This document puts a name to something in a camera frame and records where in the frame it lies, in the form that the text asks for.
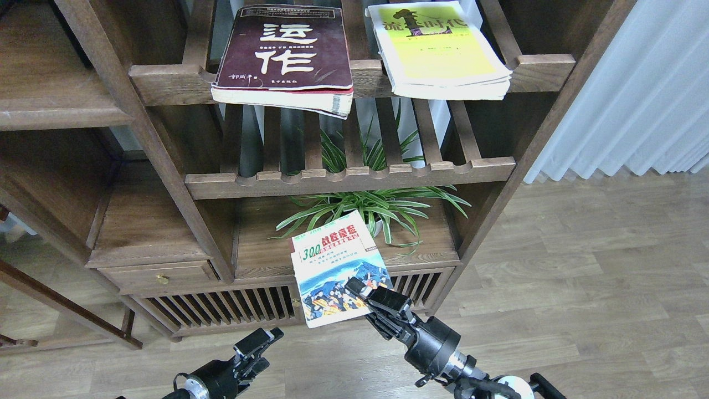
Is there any dark maroon book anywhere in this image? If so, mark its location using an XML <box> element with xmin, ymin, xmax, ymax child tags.
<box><xmin>211</xmin><ymin>3</ymin><xmax>353</xmax><ymax>119</ymax></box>

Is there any white book with colourful picture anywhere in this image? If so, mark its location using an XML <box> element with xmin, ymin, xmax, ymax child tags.
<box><xmin>291</xmin><ymin>211</ymin><xmax>393</xmax><ymax>328</ymax></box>

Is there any white pleated curtain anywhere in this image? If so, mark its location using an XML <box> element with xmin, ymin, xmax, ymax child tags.
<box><xmin>524</xmin><ymin>1</ymin><xmax>708</xmax><ymax>183</ymax></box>

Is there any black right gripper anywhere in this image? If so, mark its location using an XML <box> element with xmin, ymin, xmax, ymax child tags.
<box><xmin>345</xmin><ymin>277</ymin><xmax>463</xmax><ymax>382</ymax></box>

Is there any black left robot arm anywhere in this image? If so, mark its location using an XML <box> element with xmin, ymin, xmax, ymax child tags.
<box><xmin>164</xmin><ymin>328</ymin><xmax>284</xmax><ymax>398</ymax></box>

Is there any dark wooden bookshelf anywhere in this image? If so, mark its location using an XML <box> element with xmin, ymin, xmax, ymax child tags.
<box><xmin>2</xmin><ymin>1</ymin><xmax>635</xmax><ymax>341</ymax></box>

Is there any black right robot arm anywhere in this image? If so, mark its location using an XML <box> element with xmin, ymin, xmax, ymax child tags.
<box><xmin>345</xmin><ymin>278</ymin><xmax>564</xmax><ymax>398</ymax></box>

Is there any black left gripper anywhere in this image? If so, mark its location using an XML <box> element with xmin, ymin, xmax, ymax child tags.
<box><xmin>184</xmin><ymin>328</ymin><xmax>284</xmax><ymax>398</ymax></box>

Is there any dark wooden side frame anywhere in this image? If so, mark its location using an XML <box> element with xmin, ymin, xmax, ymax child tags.
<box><xmin>1</xmin><ymin>260</ymin><xmax>142</xmax><ymax>354</ymax></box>

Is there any yellow green book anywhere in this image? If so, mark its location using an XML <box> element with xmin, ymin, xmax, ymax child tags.
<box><xmin>365</xmin><ymin>2</ymin><xmax>512</xmax><ymax>100</ymax></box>

